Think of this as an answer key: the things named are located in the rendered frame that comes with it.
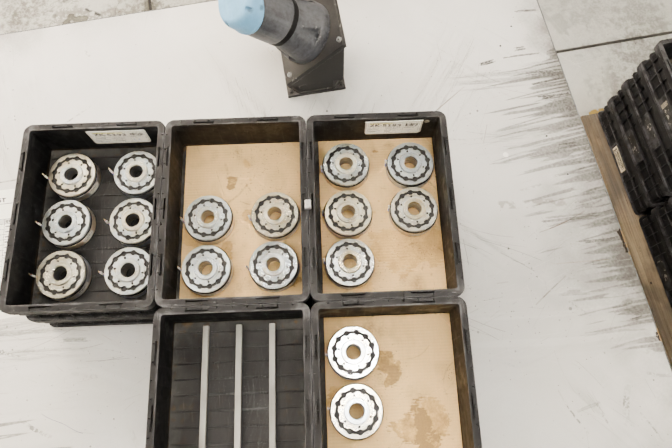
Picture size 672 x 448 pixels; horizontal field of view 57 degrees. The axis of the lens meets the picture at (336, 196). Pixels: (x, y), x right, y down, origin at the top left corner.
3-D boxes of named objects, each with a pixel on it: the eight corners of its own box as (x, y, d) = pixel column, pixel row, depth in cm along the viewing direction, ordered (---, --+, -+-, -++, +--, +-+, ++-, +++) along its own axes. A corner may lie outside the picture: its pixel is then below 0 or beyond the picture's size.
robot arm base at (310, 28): (282, 24, 156) (252, 11, 149) (323, -10, 147) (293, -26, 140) (292, 75, 151) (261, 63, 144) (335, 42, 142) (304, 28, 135)
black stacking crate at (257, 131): (179, 144, 142) (166, 121, 131) (307, 139, 142) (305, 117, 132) (170, 316, 129) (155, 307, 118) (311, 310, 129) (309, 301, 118)
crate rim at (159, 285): (168, 124, 133) (165, 119, 131) (306, 120, 133) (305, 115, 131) (157, 309, 120) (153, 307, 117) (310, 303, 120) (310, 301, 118)
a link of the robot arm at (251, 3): (262, 53, 144) (214, 35, 135) (258, 3, 148) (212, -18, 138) (297, 31, 137) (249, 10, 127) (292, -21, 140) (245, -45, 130)
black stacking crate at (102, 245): (49, 148, 142) (26, 126, 131) (178, 144, 142) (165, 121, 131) (27, 321, 128) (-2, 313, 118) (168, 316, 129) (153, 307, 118)
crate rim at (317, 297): (306, 120, 133) (305, 115, 131) (443, 115, 134) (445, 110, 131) (310, 303, 120) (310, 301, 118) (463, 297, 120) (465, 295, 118)
